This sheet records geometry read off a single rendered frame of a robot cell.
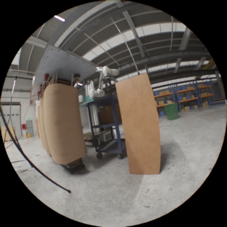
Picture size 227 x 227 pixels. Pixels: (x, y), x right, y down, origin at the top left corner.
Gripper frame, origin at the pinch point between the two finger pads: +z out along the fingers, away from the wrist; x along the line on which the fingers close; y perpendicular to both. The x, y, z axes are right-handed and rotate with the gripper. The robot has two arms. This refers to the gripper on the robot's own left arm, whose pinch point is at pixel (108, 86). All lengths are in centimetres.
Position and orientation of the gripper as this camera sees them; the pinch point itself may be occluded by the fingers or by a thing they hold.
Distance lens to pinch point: 119.5
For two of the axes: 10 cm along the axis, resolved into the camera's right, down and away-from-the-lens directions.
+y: 8.7, -1.8, -4.5
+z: 1.7, 9.8, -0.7
